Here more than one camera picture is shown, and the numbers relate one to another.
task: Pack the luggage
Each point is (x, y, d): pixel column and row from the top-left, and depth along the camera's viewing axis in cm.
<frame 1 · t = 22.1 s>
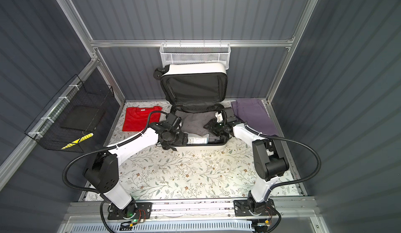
left hand: (181, 139, 88), fingers open
right hand: (206, 129, 91), fingers open
white hard-shell suitcase: (195, 91, 95), point 24 cm above the table
grey folded towel: (195, 123, 102), point 6 cm above the table
red folded t-shirt: (138, 119, 112), on the table
purple folded pants: (254, 113, 114), on the table

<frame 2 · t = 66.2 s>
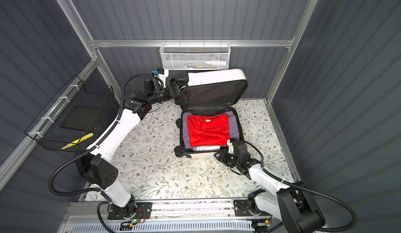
left hand: (184, 87, 73), fingers open
right hand: (217, 156, 85), fingers open
white hard-shell suitcase: (212, 91, 87), point 30 cm above the table
red folded t-shirt: (211, 129, 95), point 9 cm above the table
purple folded pants: (233, 126, 97), point 8 cm above the table
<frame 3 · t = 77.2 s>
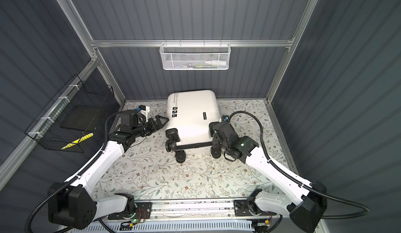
left hand: (163, 122, 80), fingers open
right hand: (218, 137, 77), fingers open
white hard-shell suitcase: (188, 115, 85), point 22 cm above the table
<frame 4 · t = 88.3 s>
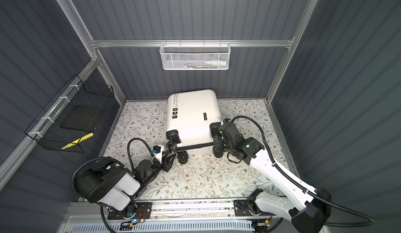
left hand: (172, 153, 86), fingers open
right hand: (217, 142, 76), fingers open
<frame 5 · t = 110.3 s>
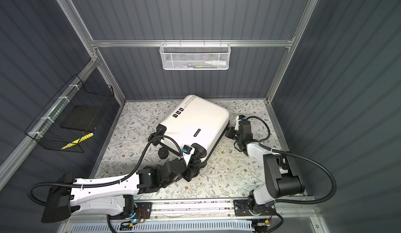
left hand: (198, 163, 73), fingers open
right hand: (229, 128, 93), fingers closed
white hard-shell suitcase: (197, 125, 85), point 19 cm above the table
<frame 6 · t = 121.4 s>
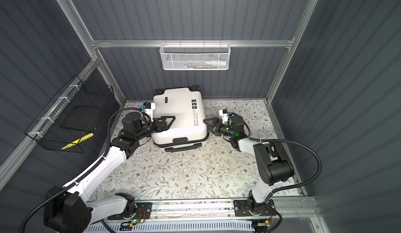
left hand: (170, 118, 76), fingers open
right hand: (205, 127, 84), fingers open
white hard-shell suitcase: (187, 129, 84), point 18 cm above the table
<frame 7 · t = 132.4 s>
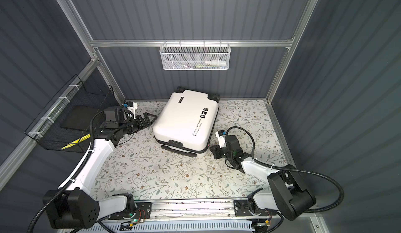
left hand: (151, 119, 79), fingers open
right hand: (212, 149, 88), fingers closed
white hard-shell suitcase: (185, 121, 84), point 21 cm above the table
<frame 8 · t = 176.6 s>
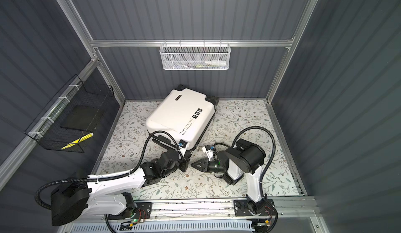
left hand: (191, 155, 80), fingers closed
right hand: (194, 168, 84), fingers open
